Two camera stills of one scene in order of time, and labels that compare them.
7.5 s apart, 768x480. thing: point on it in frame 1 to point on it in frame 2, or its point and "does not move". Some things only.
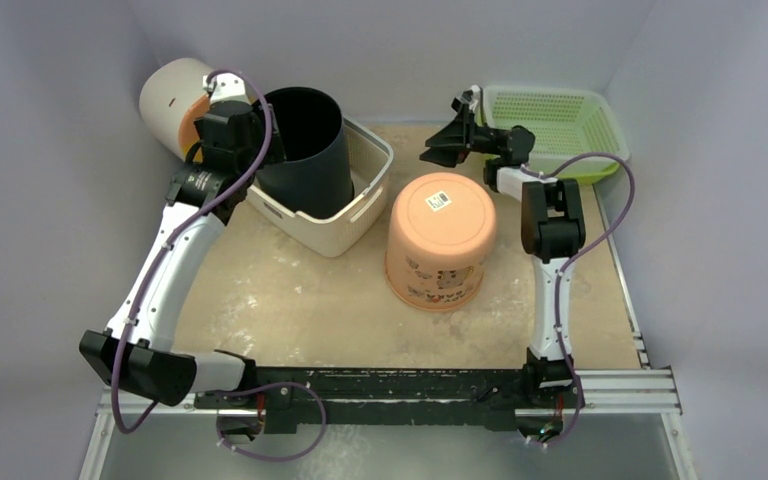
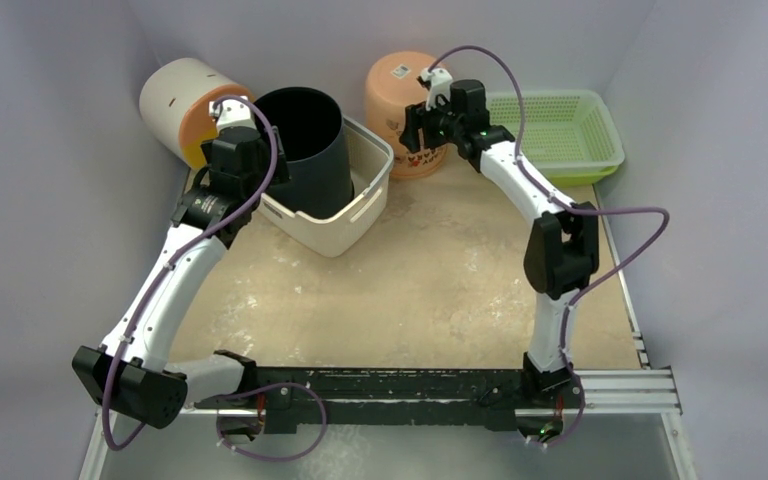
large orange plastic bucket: (440, 240) to (392, 83)
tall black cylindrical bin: (315, 179) does not move
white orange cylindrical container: (172, 97) does not move
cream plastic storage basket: (370, 162) does not move
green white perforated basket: (565, 122) does not move
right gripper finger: (456, 133) to (413, 122)
